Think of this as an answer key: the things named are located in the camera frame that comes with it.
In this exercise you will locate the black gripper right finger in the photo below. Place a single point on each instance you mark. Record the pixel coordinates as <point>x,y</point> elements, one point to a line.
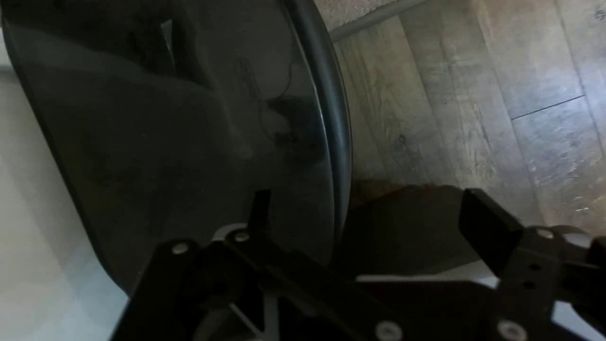
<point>536,267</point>

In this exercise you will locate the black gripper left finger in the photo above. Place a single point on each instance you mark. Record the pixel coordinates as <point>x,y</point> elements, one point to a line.
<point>244,286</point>

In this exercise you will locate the black plastic trash bin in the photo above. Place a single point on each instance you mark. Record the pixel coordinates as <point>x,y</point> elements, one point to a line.
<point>169,116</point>

